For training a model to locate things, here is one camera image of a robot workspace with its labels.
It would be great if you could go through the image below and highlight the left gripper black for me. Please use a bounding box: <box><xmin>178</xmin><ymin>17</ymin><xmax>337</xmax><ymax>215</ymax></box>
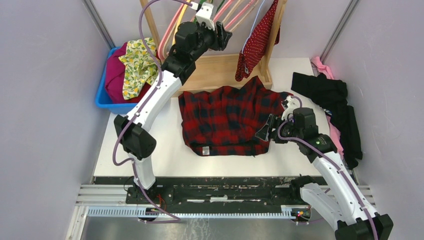
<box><xmin>190</xmin><ymin>20</ymin><xmax>233</xmax><ymax>61</ymax></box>

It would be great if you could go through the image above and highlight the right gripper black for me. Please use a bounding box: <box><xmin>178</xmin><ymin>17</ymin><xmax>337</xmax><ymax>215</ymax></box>
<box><xmin>254</xmin><ymin>113</ymin><xmax>303</xmax><ymax>144</ymax></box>

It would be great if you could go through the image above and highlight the red polka dot skirt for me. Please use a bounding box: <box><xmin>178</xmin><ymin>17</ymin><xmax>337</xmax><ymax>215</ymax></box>
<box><xmin>234</xmin><ymin>0</ymin><xmax>279</xmax><ymax>82</ymax></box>

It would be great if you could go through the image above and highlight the red black plaid garment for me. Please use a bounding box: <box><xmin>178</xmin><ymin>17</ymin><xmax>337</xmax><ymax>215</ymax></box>
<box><xmin>178</xmin><ymin>76</ymin><xmax>291</xmax><ymax>157</ymax></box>

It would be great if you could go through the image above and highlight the light blue wire hanger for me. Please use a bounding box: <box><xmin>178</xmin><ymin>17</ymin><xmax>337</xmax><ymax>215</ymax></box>
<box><xmin>240</xmin><ymin>0</ymin><xmax>265</xmax><ymax>54</ymax></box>

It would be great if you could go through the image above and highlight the lemon print garment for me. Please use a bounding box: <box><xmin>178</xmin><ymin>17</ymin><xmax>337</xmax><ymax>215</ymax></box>
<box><xmin>119</xmin><ymin>37</ymin><xmax>159</xmax><ymax>100</ymax></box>

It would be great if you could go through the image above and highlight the wooden hanger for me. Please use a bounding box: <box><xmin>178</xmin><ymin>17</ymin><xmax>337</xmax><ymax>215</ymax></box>
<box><xmin>222</xmin><ymin>0</ymin><xmax>259</xmax><ymax>32</ymax></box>

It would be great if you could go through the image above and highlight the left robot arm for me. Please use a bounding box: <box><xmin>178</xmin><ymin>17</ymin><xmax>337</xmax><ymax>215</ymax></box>
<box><xmin>112</xmin><ymin>21</ymin><xmax>233</xmax><ymax>204</ymax></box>

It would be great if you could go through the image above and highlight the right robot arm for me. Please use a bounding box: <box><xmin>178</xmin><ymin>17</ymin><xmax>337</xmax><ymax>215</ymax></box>
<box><xmin>255</xmin><ymin>107</ymin><xmax>394</xmax><ymax>240</ymax></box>

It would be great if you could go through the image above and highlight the pink hanger right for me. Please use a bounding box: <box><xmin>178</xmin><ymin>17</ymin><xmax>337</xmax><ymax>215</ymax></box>
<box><xmin>214</xmin><ymin>0</ymin><xmax>240</xmax><ymax>26</ymax></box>

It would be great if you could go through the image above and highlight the pink hanger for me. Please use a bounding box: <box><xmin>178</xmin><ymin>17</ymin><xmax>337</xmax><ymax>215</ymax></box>
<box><xmin>157</xmin><ymin>3</ymin><xmax>183</xmax><ymax>61</ymax></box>
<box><xmin>214</xmin><ymin>0</ymin><xmax>240</xmax><ymax>26</ymax></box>

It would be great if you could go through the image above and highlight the yellow hanger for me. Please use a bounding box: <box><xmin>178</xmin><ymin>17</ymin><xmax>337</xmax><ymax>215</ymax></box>
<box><xmin>172</xmin><ymin>4</ymin><xmax>188</xmax><ymax>45</ymax></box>

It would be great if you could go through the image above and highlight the pink hanger left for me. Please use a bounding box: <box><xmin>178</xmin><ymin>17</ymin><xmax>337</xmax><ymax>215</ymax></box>
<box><xmin>157</xmin><ymin>3</ymin><xmax>183</xmax><ymax>61</ymax></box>

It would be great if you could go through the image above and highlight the pink garment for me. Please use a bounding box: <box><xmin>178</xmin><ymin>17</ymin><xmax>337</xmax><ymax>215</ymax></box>
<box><xmin>310</xmin><ymin>56</ymin><xmax>344</xmax><ymax>160</ymax></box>

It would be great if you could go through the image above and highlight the magenta garment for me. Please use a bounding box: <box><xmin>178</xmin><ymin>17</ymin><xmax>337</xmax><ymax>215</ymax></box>
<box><xmin>104</xmin><ymin>42</ymin><xmax>127</xmax><ymax>104</ymax></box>

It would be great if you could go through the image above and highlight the blue plastic bin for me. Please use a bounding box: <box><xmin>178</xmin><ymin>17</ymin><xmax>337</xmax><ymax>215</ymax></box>
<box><xmin>95</xmin><ymin>47</ymin><xmax>140</xmax><ymax>114</ymax></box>

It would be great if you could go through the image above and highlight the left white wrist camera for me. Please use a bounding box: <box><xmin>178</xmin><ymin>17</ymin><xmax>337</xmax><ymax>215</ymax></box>
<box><xmin>190</xmin><ymin>2</ymin><xmax>216</xmax><ymax>31</ymax></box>

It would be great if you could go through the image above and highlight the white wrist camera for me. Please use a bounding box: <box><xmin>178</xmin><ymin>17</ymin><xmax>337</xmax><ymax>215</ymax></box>
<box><xmin>190</xmin><ymin>2</ymin><xmax>216</xmax><ymax>31</ymax></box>
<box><xmin>281</xmin><ymin>95</ymin><xmax>303</xmax><ymax>121</ymax></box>

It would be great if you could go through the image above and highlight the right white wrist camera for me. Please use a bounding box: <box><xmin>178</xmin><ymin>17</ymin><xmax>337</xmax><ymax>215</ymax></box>
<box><xmin>281</xmin><ymin>95</ymin><xmax>303</xmax><ymax>121</ymax></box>

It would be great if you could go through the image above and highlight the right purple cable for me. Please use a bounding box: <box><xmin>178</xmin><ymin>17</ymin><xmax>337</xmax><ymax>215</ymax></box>
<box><xmin>277</xmin><ymin>95</ymin><xmax>379</xmax><ymax>240</ymax></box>

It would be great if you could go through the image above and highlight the white cable duct strip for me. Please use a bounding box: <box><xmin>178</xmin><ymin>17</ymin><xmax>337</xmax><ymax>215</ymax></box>
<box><xmin>87</xmin><ymin>206</ymin><xmax>296</xmax><ymax>220</ymax></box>

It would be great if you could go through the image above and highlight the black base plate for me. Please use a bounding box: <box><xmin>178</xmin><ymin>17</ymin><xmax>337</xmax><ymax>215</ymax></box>
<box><xmin>92</xmin><ymin>175</ymin><xmax>335</xmax><ymax>215</ymax></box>

